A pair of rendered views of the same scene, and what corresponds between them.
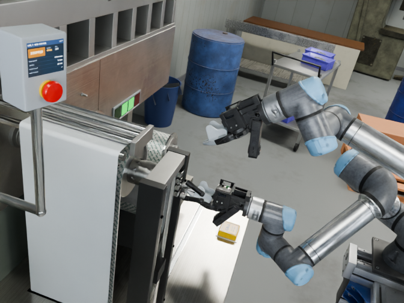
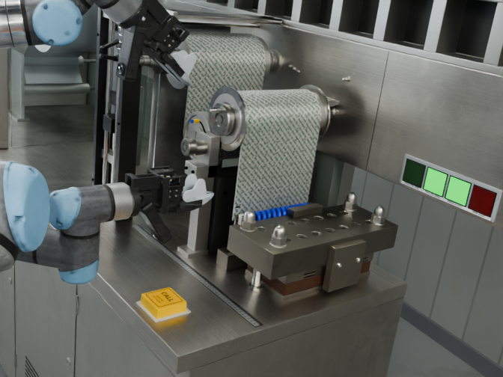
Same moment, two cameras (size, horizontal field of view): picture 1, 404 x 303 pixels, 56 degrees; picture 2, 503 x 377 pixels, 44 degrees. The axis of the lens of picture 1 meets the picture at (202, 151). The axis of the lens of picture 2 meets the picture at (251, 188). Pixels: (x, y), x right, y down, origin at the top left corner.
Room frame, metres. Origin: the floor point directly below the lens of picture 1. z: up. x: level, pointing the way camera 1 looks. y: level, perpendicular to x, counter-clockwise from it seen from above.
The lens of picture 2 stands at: (1.96, -0.94, 1.59)
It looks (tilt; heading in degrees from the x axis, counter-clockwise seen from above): 20 degrees down; 129
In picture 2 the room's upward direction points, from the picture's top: 7 degrees clockwise
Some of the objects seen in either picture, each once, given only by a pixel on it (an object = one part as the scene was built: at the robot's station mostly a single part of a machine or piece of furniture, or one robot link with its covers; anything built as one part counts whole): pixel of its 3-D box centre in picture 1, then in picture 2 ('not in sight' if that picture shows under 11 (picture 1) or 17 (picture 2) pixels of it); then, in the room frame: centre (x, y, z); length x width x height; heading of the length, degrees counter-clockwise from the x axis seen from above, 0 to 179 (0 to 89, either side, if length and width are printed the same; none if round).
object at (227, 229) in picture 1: (229, 230); (163, 302); (1.13, -0.16, 0.91); 0.07 x 0.07 x 0.02; 79
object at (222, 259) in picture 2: not in sight; (268, 249); (1.10, 0.21, 0.92); 0.28 x 0.04 x 0.04; 79
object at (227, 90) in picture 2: (168, 155); (227, 118); (1.02, 0.10, 1.25); 0.15 x 0.01 x 0.15; 169
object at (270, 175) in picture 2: not in sight; (275, 178); (1.10, 0.21, 1.11); 0.23 x 0.01 x 0.18; 79
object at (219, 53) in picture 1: (211, 73); not in sight; (4.47, 0.06, 0.46); 0.63 x 0.61 x 0.92; 75
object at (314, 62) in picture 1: (297, 94); not in sight; (4.19, -0.94, 0.49); 1.05 x 0.61 x 0.99; 159
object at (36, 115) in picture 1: (38, 160); not in sight; (0.49, 0.25, 1.51); 0.02 x 0.02 x 0.20
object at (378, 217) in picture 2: not in sight; (379, 214); (1.30, 0.37, 1.05); 0.04 x 0.04 x 0.04
